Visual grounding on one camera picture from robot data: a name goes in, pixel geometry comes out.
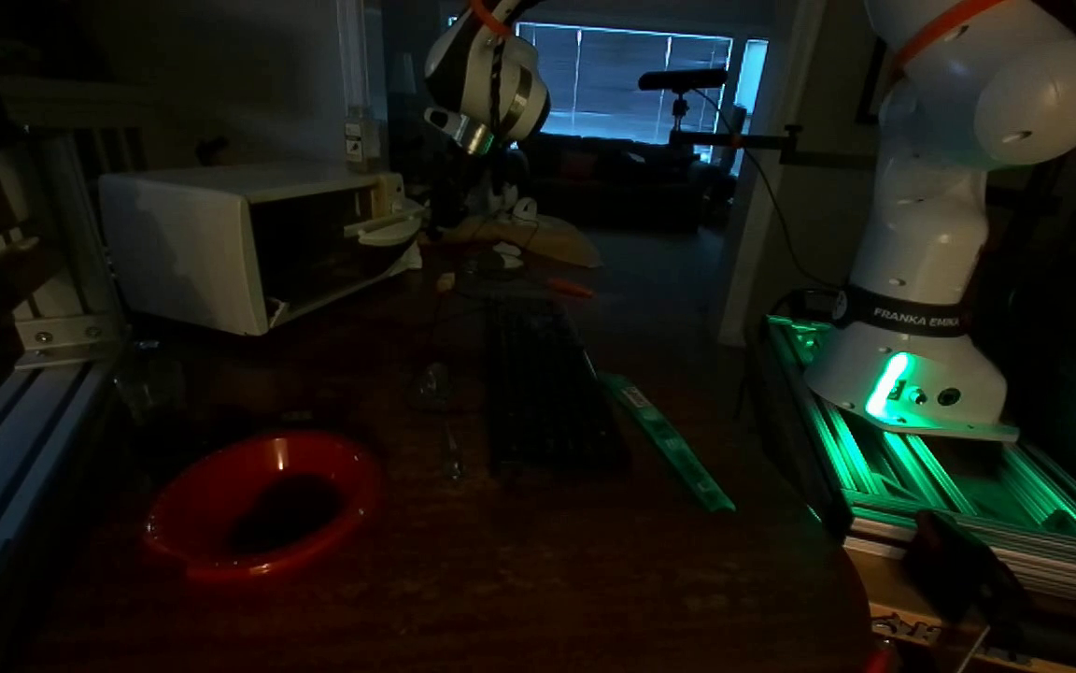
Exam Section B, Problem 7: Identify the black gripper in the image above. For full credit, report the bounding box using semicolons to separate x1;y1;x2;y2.
427;145;509;247

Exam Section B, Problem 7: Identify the white oval object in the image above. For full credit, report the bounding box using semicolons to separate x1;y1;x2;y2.
348;208;427;251

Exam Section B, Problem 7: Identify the aluminium robot base platform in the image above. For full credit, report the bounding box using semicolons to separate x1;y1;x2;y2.
755;312;1076;601

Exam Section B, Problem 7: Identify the white round object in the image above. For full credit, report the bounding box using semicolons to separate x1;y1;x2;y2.
493;184;550;238

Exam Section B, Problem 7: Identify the beige paper bag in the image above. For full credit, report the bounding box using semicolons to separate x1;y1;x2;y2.
522;214;603;272

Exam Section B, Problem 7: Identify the red marker pen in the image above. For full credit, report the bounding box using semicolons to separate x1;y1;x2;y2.
546;275;601;307

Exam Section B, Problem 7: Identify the clear glass jar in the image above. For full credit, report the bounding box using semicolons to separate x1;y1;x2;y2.
338;110;385;176

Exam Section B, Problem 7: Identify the black computer keyboard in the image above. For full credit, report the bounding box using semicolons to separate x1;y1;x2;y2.
483;293;630;477

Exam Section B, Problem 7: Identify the large multi-pane window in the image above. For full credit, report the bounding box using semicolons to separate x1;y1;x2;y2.
510;15;773;145

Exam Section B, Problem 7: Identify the black tripod stand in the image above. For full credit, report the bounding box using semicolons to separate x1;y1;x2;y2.
636;64;887;173

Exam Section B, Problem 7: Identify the white microwave oven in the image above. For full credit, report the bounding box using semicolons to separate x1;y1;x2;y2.
94;162;427;339

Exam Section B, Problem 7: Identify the green flat ruler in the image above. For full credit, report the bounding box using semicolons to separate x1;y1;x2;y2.
597;369;738;515

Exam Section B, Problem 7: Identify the red plastic bowl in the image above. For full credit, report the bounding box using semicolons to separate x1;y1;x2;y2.
138;430;387;590

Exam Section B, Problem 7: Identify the black clamp block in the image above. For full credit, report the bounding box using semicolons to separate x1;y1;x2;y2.
902;510;1036;628

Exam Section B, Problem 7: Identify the dark framed wall picture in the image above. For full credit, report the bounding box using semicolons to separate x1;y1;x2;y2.
851;34;902;126

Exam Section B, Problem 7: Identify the aluminium extrusion frame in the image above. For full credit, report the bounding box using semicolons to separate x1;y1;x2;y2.
0;71;131;673

